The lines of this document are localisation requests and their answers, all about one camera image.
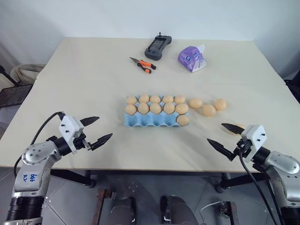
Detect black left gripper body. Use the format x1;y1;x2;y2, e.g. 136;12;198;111
74;132;94;151

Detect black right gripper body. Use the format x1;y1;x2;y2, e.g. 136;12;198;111
231;138;255;163

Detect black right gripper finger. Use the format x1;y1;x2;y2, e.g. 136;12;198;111
207;138;235;161
221;123;246;136

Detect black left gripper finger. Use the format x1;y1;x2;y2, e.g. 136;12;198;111
79;116;100;128
90;133;113;151

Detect blue egg tray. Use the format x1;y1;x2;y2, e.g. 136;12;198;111
123;94;190;128

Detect rusty metal bar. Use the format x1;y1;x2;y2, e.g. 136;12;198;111
96;187;117;225
219;200;240;225

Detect dark chair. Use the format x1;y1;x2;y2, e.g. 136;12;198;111
283;78;300;104

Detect dark rounded shape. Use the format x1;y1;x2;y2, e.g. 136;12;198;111
109;196;137;225
160;194;195;225

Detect orange and black pliers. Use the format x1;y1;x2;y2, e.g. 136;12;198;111
129;56;157;75

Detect black mesh panel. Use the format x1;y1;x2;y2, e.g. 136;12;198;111
0;83;34;109

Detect purple tissue pack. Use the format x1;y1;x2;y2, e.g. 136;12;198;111
177;43;208;74

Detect black tripod rod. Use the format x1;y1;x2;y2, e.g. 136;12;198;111
0;65;19;85

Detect dark grey remote controller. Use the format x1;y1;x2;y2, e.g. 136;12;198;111
144;31;173;60

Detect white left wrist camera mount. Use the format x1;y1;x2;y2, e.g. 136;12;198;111
58;114;85;155

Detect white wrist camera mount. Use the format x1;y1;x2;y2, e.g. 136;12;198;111
240;124;267;153
58;114;85;155

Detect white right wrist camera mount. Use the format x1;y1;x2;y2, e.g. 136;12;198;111
240;124;267;153

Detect black table leg frame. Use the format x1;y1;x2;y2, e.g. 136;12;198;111
215;172;270;193
50;169;97;188

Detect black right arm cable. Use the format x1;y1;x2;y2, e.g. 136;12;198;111
238;142;285;225

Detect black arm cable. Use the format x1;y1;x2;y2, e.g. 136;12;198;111
238;142;285;225
13;111;66;178

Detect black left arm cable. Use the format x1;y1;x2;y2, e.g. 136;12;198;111
13;111;66;178

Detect white floor cable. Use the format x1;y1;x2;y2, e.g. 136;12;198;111
199;200;223;219

